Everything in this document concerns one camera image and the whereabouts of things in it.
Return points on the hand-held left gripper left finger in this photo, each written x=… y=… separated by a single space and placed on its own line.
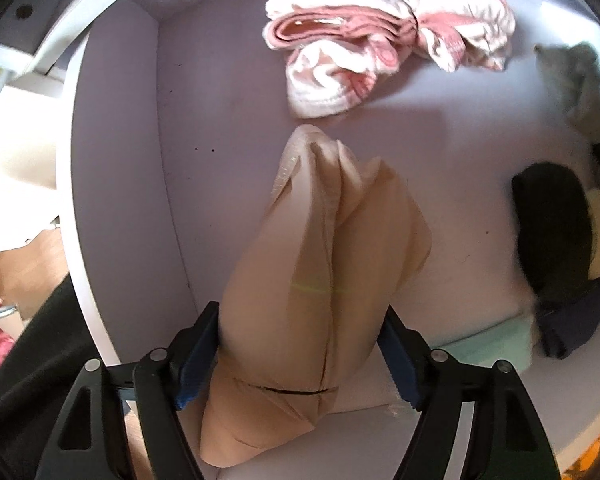
x=197 y=360

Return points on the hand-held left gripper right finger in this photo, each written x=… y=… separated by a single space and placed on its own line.
x=400 y=365

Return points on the mint green packet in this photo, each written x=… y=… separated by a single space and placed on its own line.
x=490 y=347

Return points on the beige stockings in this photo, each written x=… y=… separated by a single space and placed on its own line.
x=290 y=260

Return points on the navy lace underwear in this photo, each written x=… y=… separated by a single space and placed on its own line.
x=570 y=325

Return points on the black cloth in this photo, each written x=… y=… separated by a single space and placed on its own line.
x=550 y=225

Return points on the white drawer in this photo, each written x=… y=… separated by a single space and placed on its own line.
x=230 y=110

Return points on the pink white knotted cloth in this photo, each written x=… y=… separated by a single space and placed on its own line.
x=340 y=35

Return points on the pale lilac grey sock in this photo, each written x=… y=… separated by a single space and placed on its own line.
x=580 y=80

